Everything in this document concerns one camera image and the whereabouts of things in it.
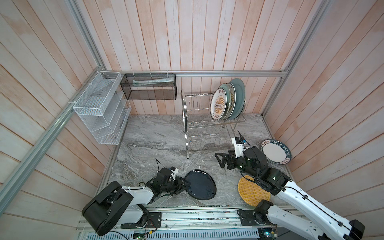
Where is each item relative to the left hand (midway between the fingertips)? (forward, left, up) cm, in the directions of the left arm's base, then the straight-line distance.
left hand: (189, 188), depth 82 cm
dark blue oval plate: (+2, -8, 0) cm, 8 cm away
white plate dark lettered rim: (+24, -59, -2) cm, 64 cm away
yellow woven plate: (-2, -34, -1) cm, 34 cm away
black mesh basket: (+63, +28, +23) cm, 73 cm away
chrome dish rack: (+40, -10, 0) cm, 41 cm away
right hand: (+11, -16, +21) cm, 29 cm away
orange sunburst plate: (+36, -16, +30) cm, 50 cm away
